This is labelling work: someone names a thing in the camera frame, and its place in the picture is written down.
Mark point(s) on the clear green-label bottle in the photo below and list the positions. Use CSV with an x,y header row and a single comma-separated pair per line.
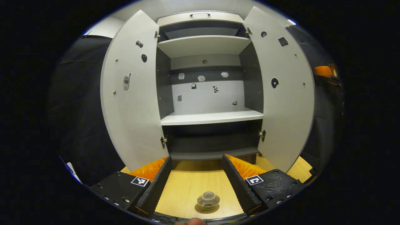
x,y
208,197

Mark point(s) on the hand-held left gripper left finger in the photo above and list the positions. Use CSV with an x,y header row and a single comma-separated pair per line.
x,y
156,187

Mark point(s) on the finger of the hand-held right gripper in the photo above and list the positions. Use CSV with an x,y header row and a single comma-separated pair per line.
x,y
323,71

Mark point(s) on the brown round coaster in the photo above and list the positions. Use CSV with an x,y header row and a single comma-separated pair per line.
x,y
207,212

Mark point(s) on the small ceiling light panel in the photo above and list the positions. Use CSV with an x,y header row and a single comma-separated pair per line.
x,y
292,22

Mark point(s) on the grey cabinet door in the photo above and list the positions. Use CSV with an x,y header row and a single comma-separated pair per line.
x,y
134,118
287,118

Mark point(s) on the white sheet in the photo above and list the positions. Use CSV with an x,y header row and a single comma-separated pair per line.
x,y
72,171

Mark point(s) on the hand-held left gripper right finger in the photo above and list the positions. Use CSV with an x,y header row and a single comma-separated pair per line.
x,y
237,187

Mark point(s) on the grey cabinet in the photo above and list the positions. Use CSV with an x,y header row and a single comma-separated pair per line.
x,y
206,118

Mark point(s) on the black backdrop cloth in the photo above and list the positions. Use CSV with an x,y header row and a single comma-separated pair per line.
x,y
81,109

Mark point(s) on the grey cabinet drawer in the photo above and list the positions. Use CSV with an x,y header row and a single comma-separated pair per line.
x,y
175,19

